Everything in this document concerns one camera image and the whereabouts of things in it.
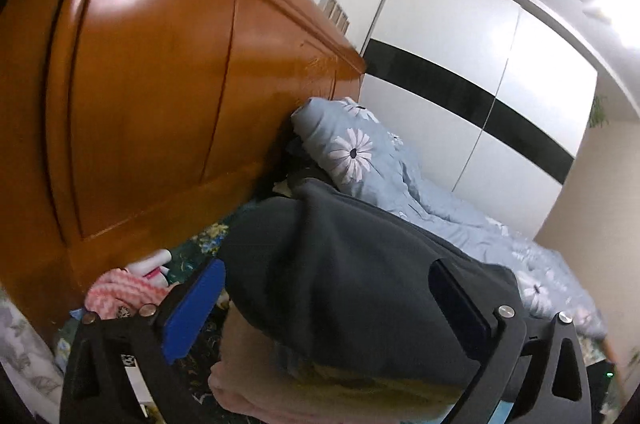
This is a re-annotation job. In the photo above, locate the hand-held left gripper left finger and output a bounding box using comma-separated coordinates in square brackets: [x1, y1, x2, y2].
[60, 258, 227, 424]

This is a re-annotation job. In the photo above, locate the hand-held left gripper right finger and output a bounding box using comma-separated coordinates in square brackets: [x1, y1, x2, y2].
[429, 258, 593, 424]

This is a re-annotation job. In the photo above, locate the black and white hoodie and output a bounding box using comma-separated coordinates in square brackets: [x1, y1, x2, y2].
[220, 178, 526, 385]

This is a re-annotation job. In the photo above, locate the teal floral blanket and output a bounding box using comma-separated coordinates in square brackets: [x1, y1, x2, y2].
[52, 199, 261, 424]

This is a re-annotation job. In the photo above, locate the pink knit cloth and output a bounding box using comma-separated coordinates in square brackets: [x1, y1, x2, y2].
[84, 268, 171, 321]

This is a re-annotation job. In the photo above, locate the olive folded garment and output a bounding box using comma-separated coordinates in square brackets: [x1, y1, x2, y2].
[295, 354, 467, 405]

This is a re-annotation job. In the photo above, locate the light blue daisy duvet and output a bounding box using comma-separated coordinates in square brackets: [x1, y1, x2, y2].
[290, 96, 608, 341]

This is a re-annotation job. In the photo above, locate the pale floral cloth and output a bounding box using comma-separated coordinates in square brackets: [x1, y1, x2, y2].
[0, 289, 66, 411]

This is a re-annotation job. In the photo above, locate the dark cloth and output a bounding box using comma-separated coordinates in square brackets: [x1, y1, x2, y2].
[272, 138, 327, 201]

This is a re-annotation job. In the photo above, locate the white wardrobe with black stripe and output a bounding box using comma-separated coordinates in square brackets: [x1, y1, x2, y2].
[357, 0, 599, 241]

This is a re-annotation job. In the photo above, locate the orange wooden headboard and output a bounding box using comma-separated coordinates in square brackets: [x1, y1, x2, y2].
[0, 0, 369, 341]

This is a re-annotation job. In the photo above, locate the green hanging plant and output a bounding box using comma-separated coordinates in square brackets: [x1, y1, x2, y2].
[587, 94, 611, 129]

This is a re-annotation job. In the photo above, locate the wall switch panel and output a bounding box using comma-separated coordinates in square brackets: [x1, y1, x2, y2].
[319, 0, 351, 35]

